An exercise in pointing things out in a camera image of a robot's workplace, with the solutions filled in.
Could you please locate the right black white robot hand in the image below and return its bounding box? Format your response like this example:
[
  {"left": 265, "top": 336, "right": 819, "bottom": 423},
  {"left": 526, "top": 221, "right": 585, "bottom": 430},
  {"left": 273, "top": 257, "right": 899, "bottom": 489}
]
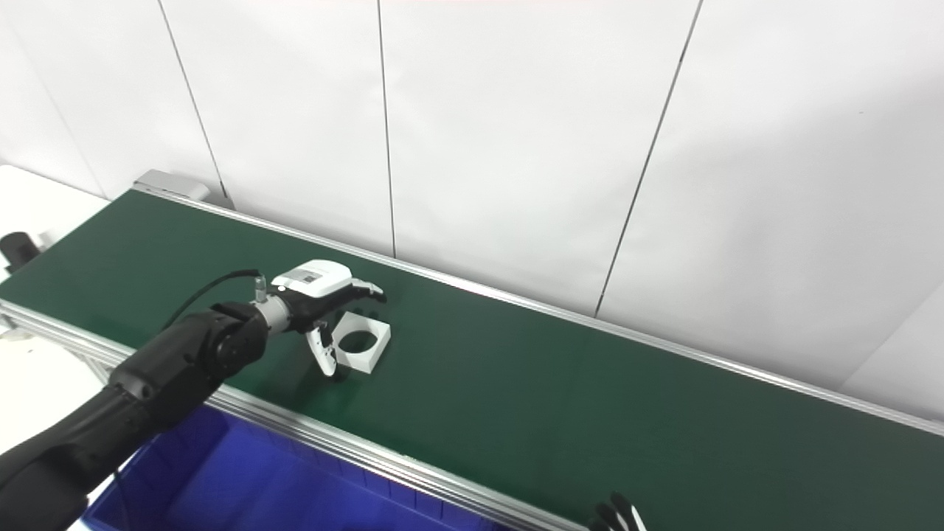
[{"left": 589, "top": 493, "right": 648, "bottom": 531}]

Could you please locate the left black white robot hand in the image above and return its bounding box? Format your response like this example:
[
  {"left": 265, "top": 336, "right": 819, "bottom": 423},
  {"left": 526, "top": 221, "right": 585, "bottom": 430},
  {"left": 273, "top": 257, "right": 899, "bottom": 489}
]
[{"left": 271, "top": 260, "right": 386, "bottom": 378}]

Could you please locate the white square part with hole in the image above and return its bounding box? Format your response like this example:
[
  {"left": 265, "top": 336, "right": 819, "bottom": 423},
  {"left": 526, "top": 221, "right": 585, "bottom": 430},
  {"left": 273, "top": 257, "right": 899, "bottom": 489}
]
[{"left": 332, "top": 311, "right": 392, "bottom": 375}]

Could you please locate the grey conveyor motor box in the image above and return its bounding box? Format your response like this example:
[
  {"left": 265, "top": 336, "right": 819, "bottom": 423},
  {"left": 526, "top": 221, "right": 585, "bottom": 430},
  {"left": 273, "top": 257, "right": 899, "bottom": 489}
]
[{"left": 134, "top": 170, "right": 235, "bottom": 211}]

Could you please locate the green conveyor belt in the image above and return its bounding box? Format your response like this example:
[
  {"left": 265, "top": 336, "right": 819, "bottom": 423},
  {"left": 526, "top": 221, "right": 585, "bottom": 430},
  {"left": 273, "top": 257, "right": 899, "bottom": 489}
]
[
  {"left": 0, "top": 190, "right": 944, "bottom": 531},
  {"left": 0, "top": 183, "right": 944, "bottom": 531}
]

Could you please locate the blue plastic bin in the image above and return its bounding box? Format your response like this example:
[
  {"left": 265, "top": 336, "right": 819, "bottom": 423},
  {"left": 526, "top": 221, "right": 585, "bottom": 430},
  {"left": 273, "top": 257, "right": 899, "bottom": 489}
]
[{"left": 83, "top": 404, "right": 517, "bottom": 531}]

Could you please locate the black cylinder device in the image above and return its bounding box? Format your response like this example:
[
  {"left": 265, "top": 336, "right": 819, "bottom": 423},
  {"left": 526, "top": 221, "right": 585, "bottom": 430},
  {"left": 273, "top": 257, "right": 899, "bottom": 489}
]
[{"left": 0, "top": 232, "right": 42, "bottom": 272}]

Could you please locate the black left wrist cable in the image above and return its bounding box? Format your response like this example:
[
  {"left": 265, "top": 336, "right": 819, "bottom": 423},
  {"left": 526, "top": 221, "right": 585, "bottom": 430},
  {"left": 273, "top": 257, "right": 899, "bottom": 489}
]
[{"left": 162, "top": 270, "right": 268, "bottom": 330}]

